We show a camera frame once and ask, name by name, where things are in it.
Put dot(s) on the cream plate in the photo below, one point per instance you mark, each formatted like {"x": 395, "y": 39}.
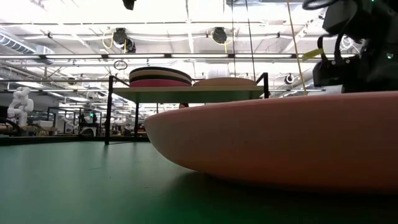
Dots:
{"x": 224, "y": 82}
{"x": 160, "y": 74}

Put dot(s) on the red plate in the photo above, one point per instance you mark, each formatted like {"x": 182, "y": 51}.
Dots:
{"x": 155, "y": 83}

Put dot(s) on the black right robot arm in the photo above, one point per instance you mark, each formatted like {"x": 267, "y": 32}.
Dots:
{"x": 376, "y": 37}

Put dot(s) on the black-framed shelf with board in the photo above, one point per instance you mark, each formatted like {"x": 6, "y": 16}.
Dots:
{"x": 189, "y": 93}

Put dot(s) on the yellow tag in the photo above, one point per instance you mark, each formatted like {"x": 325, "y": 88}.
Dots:
{"x": 312, "y": 54}

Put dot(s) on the large pink plate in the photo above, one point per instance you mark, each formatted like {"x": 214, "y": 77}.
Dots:
{"x": 280, "y": 140}

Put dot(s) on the long ceiling light bar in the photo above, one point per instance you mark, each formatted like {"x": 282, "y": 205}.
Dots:
{"x": 199, "y": 56}

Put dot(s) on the person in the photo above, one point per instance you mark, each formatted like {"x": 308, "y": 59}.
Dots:
{"x": 183, "y": 105}

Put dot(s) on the white robot figure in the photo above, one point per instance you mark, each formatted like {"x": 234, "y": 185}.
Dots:
{"x": 20, "y": 107}

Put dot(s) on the white cylindrical air duct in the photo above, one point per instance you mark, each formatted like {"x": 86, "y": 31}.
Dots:
{"x": 218, "y": 72}

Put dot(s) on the black background workstation frame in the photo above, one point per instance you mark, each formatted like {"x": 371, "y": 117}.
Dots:
{"x": 74, "y": 119}

